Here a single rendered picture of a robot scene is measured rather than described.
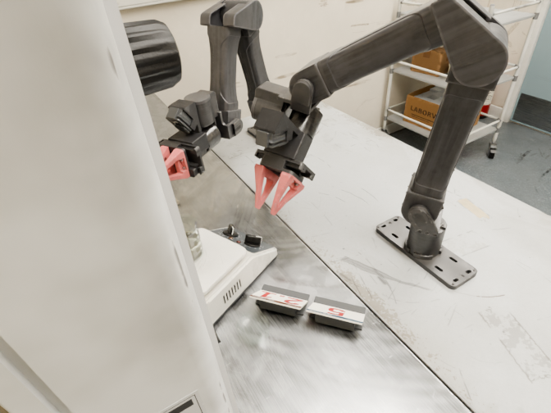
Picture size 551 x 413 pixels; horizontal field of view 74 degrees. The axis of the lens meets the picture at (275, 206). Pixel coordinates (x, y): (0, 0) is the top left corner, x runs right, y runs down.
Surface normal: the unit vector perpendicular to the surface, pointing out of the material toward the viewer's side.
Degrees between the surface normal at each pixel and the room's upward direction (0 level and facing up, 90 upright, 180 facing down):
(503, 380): 0
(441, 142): 90
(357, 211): 0
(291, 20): 90
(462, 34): 90
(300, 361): 0
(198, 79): 90
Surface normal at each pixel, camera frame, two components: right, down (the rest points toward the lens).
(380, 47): -0.46, 0.54
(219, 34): -0.46, 0.31
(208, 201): -0.07, -0.79
